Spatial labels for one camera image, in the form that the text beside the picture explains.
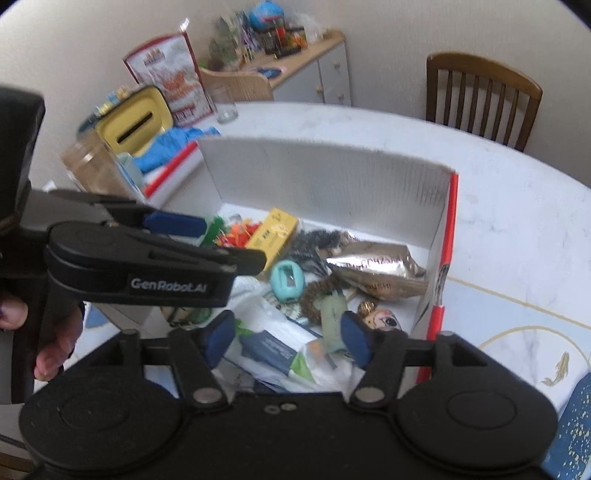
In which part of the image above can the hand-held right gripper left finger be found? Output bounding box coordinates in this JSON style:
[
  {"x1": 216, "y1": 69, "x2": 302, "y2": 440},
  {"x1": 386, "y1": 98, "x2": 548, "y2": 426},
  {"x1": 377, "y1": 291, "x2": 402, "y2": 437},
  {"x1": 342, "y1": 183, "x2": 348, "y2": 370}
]
[{"x1": 99, "y1": 310, "x2": 236, "y2": 408}]

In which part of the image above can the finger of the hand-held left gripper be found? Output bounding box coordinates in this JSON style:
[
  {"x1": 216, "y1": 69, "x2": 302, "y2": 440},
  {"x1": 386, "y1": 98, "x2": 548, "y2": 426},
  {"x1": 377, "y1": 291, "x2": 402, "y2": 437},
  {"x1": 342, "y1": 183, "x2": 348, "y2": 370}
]
[
  {"x1": 28, "y1": 188, "x2": 208, "y2": 240},
  {"x1": 44, "y1": 221, "x2": 268, "y2": 278}
]

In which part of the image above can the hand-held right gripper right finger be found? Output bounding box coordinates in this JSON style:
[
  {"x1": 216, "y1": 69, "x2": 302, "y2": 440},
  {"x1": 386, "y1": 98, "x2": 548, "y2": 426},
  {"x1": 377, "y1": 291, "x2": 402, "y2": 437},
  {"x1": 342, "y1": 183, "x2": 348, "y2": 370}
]
[{"x1": 340, "y1": 311, "x2": 493, "y2": 408}]

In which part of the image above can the olive small bottle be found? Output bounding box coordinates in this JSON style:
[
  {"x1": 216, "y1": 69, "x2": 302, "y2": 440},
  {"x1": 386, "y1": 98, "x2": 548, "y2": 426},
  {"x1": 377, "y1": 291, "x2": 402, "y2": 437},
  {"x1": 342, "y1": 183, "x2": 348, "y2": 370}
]
[{"x1": 320, "y1": 295, "x2": 352, "y2": 354}]

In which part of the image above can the doll head keychain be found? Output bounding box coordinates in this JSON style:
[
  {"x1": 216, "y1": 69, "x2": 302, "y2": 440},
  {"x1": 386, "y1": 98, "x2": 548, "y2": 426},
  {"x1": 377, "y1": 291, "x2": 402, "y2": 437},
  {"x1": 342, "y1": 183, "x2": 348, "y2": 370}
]
[{"x1": 357, "y1": 299, "x2": 404, "y2": 332}]

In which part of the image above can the orange toy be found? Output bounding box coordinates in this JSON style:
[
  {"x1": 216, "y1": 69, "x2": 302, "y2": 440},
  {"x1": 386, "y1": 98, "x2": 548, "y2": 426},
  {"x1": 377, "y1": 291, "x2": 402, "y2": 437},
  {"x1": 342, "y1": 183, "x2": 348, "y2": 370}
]
[{"x1": 215, "y1": 220, "x2": 260, "y2": 250}]

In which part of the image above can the white plastic bag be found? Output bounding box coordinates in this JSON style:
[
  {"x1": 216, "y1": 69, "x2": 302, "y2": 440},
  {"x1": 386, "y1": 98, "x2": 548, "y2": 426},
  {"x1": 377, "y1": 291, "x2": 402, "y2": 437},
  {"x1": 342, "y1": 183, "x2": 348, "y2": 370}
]
[{"x1": 222, "y1": 288, "x2": 352, "y2": 393}]

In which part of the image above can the brown wreath ring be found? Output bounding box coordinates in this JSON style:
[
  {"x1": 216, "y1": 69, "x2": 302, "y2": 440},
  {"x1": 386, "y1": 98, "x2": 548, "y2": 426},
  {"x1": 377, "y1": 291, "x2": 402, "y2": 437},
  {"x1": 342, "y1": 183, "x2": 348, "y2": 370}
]
[{"x1": 298, "y1": 276, "x2": 346, "y2": 325}]

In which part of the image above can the gold foil bag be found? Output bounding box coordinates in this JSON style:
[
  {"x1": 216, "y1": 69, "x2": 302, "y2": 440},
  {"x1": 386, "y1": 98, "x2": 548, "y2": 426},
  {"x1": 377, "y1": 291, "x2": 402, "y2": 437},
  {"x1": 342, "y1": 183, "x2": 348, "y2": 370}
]
[{"x1": 325, "y1": 239, "x2": 428, "y2": 300}]

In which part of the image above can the teal oval gadget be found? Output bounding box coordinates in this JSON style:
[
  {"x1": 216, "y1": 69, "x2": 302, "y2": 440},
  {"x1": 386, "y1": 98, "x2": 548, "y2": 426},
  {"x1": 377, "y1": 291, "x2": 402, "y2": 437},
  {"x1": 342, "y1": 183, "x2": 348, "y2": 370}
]
[{"x1": 270, "y1": 259, "x2": 306, "y2": 304}]

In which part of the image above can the black fringe ornament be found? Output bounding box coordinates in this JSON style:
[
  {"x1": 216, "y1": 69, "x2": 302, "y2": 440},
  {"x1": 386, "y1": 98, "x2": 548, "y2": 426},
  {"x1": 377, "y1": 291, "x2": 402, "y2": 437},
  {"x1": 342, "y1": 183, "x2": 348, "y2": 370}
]
[{"x1": 290, "y1": 228, "x2": 345, "y2": 278}]

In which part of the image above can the red cardboard box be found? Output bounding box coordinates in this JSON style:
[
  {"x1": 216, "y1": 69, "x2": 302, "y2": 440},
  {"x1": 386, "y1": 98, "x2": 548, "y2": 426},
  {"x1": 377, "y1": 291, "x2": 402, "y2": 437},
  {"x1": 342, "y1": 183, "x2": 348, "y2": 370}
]
[{"x1": 143, "y1": 136, "x2": 461, "y2": 385}]

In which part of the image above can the person's left hand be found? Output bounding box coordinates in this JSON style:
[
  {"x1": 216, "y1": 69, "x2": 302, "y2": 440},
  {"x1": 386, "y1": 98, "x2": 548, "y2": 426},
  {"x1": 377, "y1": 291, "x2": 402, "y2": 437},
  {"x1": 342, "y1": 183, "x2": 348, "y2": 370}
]
[{"x1": 0, "y1": 295, "x2": 85, "y2": 382}]

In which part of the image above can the pale teal box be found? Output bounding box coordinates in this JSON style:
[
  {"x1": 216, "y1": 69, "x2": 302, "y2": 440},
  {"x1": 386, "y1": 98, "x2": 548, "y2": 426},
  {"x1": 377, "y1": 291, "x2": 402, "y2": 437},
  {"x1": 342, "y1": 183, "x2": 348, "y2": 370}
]
[{"x1": 115, "y1": 152, "x2": 143, "y2": 186}]

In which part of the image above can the glass jar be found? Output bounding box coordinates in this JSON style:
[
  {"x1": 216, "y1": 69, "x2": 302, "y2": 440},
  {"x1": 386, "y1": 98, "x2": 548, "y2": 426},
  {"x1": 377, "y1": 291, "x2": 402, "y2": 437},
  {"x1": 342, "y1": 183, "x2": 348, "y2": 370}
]
[{"x1": 59, "y1": 138, "x2": 140, "y2": 199}]

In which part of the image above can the yellow tissue box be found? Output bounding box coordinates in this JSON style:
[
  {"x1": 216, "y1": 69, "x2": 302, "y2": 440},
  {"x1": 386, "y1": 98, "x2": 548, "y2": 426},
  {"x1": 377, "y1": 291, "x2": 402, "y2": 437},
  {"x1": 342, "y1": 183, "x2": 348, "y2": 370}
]
[{"x1": 76, "y1": 85, "x2": 177, "y2": 160}]

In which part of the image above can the drinking glass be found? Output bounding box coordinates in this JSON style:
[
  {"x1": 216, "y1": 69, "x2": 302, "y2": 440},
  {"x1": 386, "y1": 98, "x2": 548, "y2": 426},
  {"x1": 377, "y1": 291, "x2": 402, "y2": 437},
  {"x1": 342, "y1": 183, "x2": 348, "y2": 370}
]
[{"x1": 209, "y1": 85, "x2": 239, "y2": 125}]

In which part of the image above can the red snack bag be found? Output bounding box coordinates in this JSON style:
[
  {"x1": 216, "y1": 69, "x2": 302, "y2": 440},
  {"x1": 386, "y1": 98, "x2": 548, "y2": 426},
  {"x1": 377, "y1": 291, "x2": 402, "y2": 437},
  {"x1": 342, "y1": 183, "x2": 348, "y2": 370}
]
[{"x1": 122, "y1": 32, "x2": 216, "y2": 128}]

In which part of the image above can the light wooden chair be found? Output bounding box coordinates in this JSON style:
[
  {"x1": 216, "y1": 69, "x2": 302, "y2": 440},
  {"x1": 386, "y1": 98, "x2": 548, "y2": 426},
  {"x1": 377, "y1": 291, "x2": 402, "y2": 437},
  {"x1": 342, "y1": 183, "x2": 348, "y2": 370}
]
[{"x1": 199, "y1": 68, "x2": 274, "y2": 103}]

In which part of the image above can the clear plant container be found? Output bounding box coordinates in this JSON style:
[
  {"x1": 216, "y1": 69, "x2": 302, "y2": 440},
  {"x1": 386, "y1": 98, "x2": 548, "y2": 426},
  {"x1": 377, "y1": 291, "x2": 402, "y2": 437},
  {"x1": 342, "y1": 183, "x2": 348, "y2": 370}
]
[{"x1": 202, "y1": 16, "x2": 253, "y2": 70}]

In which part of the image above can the white sideboard cabinet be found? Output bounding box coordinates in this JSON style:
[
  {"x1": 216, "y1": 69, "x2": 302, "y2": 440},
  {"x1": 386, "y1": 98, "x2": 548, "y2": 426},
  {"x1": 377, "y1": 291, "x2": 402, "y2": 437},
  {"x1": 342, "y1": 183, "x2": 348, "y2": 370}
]
[{"x1": 257, "y1": 31, "x2": 352, "y2": 107}]

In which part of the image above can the blue globe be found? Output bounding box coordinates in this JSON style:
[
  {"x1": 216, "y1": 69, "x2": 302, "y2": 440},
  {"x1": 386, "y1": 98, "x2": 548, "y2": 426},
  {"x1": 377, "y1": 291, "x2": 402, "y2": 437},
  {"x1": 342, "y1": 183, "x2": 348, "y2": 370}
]
[{"x1": 249, "y1": 0, "x2": 290, "y2": 31}]

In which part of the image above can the clear plastic bag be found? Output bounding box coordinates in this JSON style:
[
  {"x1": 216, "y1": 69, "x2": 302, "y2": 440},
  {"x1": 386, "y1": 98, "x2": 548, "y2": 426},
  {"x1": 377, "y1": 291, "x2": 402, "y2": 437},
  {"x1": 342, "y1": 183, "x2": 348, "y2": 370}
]
[{"x1": 295, "y1": 11, "x2": 327, "y2": 42}]

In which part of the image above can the dark wooden chair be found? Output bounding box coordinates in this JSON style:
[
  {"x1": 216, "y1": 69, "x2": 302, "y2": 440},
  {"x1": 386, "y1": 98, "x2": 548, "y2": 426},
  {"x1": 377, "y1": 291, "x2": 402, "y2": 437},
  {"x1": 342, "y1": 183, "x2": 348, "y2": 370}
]
[{"x1": 425, "y1": 52, "x2": 544, "y2": 153}]

